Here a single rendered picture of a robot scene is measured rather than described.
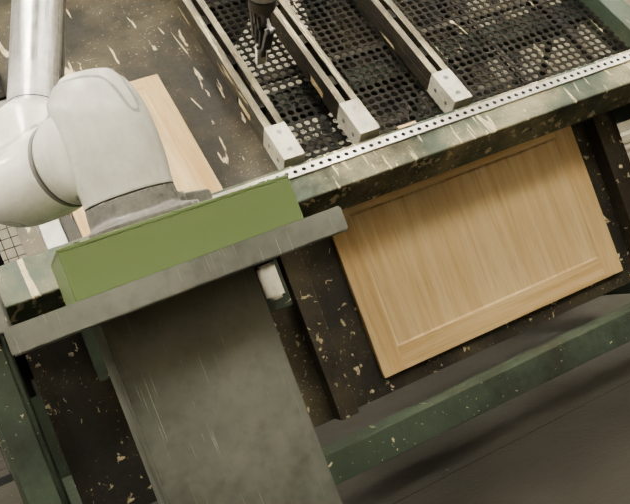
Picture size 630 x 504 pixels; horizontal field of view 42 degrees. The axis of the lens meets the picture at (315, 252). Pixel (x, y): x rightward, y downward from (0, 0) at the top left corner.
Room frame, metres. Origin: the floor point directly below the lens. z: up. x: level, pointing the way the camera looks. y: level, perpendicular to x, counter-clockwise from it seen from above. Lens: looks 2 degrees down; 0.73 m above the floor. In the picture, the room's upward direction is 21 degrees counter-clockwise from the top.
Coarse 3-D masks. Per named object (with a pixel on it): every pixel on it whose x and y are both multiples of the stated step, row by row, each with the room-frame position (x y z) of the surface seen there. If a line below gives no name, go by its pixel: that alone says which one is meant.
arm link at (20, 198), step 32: (32, 0) 1.55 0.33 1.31; (64, 0) 1.61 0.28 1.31; (32, 32) 1.53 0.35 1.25; (64, 32) 1.59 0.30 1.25; (32, 64) 1.50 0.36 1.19; (64, 64) 1.57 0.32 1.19; (32, 96) 1.48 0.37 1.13; (0, 128) 1.43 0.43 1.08; (32, 128) 1.41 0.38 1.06; (0, 160) 1.40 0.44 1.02; (32, 160) 1.36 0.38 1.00; (0, 192) 1.40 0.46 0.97; (32, 192) 1.38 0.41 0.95; (32, 224) 1.46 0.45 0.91
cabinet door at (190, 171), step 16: (144, 80) 2.35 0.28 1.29; (160, 80) 2.35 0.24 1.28; (144, 96) 2.32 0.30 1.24; (160, 96) 2.32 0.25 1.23; (160, 112) 2.28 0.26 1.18; (176, 112) 2.28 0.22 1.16; (160, 128) 2.25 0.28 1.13; (176, 128) 2.25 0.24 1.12; (176, 144) 2.21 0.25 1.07; (192, 144) 2.22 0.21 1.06; (176, 160) 2.18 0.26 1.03; (192, 160) 2.18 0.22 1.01; (176, 176) 2.15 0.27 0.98; (192, 176) 2.15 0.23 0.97; (208, 176) 2.16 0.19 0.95; (80, 208) 2.07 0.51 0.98; (80, 224) 2.04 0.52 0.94
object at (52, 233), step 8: (0, 104) 2.23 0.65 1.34; (48, 224) 2.01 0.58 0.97; (56, 224) 2.01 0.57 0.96; (40, 232) 2.03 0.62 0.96; (48, 232) 1.99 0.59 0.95; (56, 232) 1.99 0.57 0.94; (48, 240) 1.98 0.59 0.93; (56, 240) 1.98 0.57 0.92; (64, 240) 1.98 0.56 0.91; (48, 248) 1.96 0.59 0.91
